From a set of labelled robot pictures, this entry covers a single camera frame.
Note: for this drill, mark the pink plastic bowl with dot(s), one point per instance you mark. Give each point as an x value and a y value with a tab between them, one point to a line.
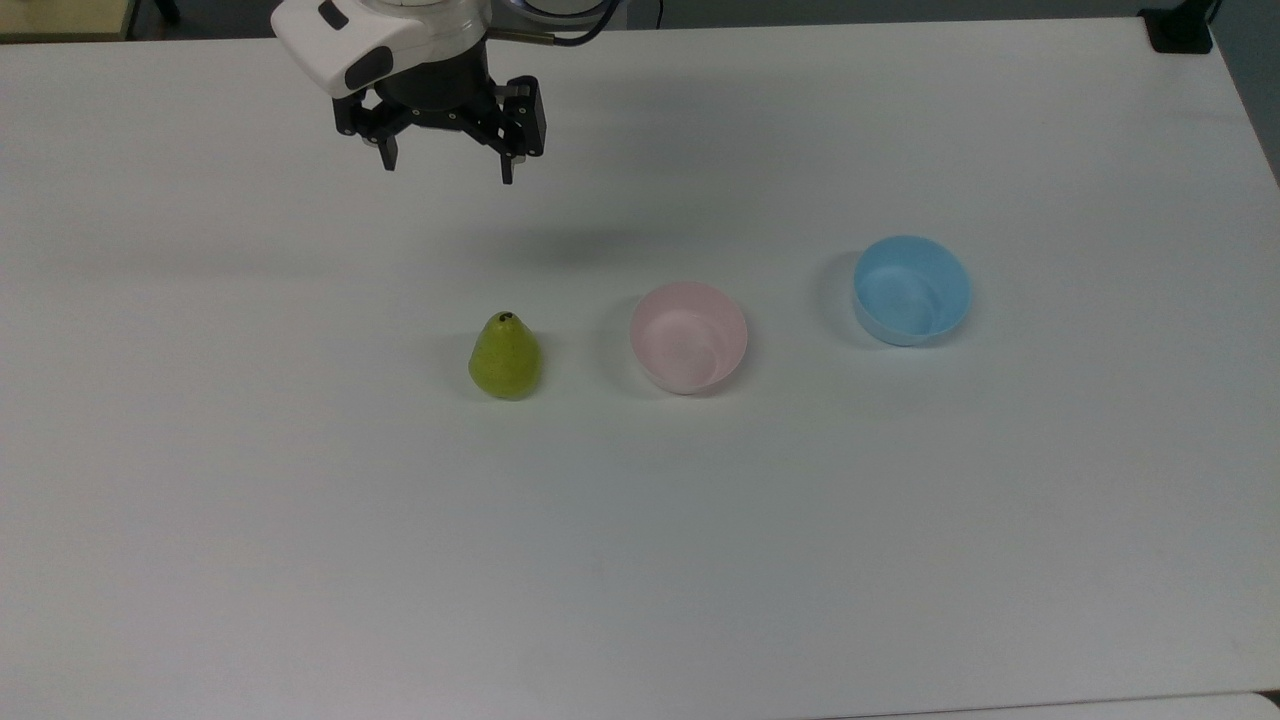
689	337

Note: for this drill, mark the black table clamp mount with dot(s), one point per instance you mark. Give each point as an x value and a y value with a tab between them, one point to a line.
1178	28

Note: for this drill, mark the green pear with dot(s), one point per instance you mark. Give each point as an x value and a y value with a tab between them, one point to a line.
505	358

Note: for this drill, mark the blue plastic bowl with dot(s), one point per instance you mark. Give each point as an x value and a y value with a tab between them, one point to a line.
911	290

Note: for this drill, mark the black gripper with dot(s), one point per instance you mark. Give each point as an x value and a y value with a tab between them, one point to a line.
435	88

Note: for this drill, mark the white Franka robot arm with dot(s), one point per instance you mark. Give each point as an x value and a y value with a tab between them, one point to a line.
380	35

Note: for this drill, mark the wooden yellow furniture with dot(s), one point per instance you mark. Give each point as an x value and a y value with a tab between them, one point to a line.
62	18

